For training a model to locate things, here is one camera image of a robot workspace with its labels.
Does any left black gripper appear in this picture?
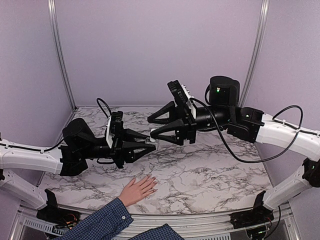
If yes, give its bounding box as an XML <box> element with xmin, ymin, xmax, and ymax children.
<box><xmin>80</xmin><ymin>125</ymin><xmax>157</xmax><ymax>170</ymax></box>

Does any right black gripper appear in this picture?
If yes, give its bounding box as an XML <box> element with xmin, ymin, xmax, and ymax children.
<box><xmin>148</xmin><ymin>100</ymin><xmax>233</xmax><ymax>146</ymax></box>

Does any clear nail polish bottle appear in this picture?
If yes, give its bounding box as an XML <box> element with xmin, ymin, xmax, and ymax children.
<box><xmin>145</xmin><ymin>128</ymin><xmax>159</xmax><ymax>149</ymax></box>

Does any blue checkered sleeve forearm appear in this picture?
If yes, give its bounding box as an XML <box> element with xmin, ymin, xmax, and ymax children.
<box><xmin>56</xmin><ymin>198</ymin><xmax>133</xmax><ymax>240</ymax></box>

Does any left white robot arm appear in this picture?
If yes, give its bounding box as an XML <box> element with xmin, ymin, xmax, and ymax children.
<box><xmin>0</xmin><ymin>118</ymin><xmax>156</xmax><ymax>223</ymax></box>

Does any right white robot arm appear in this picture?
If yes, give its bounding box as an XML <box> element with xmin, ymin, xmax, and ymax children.
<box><xmin>147</xmin><ymin>75</ymin><xmax>320</xmax><ymax>224</ymax></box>

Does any person's bare hand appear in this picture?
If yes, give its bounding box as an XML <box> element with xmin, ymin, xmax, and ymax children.
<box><xmin>117</xmin><ymin>174</ymin><xmax>158</xmax><ymax>207</ymax></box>

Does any blue checkered shirt body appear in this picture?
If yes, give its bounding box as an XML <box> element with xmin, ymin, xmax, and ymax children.
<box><xmin>130</xmin><ymin>224</ymin><xmax>184</xmax><ymax>240</ymax></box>

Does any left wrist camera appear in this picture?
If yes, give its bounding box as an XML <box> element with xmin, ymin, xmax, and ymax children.
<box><xmin>105</xmin><ymin>111</ymin><xmax>124</xmax><ymax>148</ymax></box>

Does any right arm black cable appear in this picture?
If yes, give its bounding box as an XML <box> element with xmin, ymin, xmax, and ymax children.
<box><xmin>192</xmin><ymin>97</ymin><xmax>320</xmax><ymax>164</ymax></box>

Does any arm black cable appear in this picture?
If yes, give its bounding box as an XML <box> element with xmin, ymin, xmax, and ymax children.
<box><xmin>95</xmin><ymin>97</ymin><xmax>113</xmax><ymax>121</ymax></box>
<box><xmin>192</xmin><ymin>97</ymin><xmax>320</xmax><ymax>164</ymax></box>

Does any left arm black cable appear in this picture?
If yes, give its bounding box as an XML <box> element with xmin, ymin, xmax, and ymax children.
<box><xmin>95</xmin><ymin>97</ymin><xmax>113</xmax><ymax>121</ymax></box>

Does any front aluminium rail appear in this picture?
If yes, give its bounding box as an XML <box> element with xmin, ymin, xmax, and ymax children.
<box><xmin>8</xmin><ymin>203</ymin><xmax>301</xmax><ymax>240</ymax></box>

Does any right aluminium frame post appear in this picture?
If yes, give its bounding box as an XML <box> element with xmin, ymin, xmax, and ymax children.
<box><xmin>239</xmin><ymin>0</ymin><xmax>270</xmax><ymax>107</ymax></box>

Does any aluminium frame post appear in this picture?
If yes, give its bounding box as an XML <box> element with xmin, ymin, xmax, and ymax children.
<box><xmin>47</xmin><ymin>0</ymin><xmax>77</xmax><ymax>111</ymax></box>
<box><xmin>239</xmin><ymin>0</ymin><xmax>270</xmax><ymax>107</ymax></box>

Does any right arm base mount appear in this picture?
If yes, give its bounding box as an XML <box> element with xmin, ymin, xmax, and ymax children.
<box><xmin>230</xmin><ymin>190</ymin><xmax>274</xmax><ymax>229</ymax></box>

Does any left aluminium frame post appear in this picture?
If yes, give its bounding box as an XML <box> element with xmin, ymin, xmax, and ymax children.
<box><xmin>47</xmin><ymin>0</ymin><xmax>77</xmax><ymax>111</ymax></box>

